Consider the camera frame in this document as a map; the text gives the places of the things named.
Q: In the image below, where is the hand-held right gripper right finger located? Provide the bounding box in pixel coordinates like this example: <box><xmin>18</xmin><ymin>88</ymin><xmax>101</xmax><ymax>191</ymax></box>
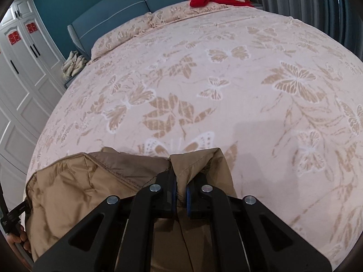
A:
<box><xmin>186</xmin><ymin>174</ymin><xmax>332</xmax><ymax>272</ymax></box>

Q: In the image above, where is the white panelled wardrobe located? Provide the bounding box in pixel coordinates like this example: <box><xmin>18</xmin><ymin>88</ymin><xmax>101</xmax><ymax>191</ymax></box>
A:
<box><xmin>0</xmin><ymin>0</ymin><xmax>67</xmax><ymax>193</ymax></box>

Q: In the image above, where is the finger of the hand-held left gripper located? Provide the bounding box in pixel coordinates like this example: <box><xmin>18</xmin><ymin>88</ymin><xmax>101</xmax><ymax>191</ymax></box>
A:
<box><xmin>0</xmin><ymin>199</ymin><xmax>29</xmax><ymax>234</ymax></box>

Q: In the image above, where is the person's left hand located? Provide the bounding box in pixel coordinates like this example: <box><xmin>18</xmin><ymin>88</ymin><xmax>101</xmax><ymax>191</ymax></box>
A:
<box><xmin>7</xmin><ymin>226</ymin><xmax>30</xmax><ymax>253</ymax></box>

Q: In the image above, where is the butterfly print pillow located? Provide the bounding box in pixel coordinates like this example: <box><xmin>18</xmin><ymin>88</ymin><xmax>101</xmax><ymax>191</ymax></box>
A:
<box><xmin>91</xmin><ymin>14</ymin><xmax>155</xmax><ymax>61</ymax></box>
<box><xmin>152</xmin><ymin>1</ymin><xmax>206</xmax><ymax>24</ymax></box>

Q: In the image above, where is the tan quilted jacket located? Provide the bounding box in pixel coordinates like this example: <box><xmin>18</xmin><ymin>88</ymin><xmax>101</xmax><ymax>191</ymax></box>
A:
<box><xmin>25</xmin><ymin>147</ymin><xmax>239</xmax><ymax>272</ymax></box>

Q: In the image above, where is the bed with butterfly bedspread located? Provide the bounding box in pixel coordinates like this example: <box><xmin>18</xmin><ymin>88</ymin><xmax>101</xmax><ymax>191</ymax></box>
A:
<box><xmin>25</xmin><ymin>1</ymin><xmax>363</xmax><ymax>272</ymax></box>

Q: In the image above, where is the pile of cream clothes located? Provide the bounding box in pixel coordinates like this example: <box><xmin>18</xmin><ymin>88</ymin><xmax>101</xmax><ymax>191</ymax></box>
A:
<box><xmin>62</xmin><ymin>50</ymin><xmax>87</xmax><ymax>79</ymax></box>

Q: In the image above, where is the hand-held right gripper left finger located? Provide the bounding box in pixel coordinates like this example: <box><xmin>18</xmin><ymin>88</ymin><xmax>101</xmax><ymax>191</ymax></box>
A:
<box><xmin>34</xmin><ymin>171</ymin><xmax>178</xmax><ymax>272</ymax></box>

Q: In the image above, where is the blue padded headboard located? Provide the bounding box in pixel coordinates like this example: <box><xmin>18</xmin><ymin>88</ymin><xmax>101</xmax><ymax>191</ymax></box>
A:
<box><xmin>67</xmin><ymin>0</ymin><xmax>227</xmax><ymax>63</ymax></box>

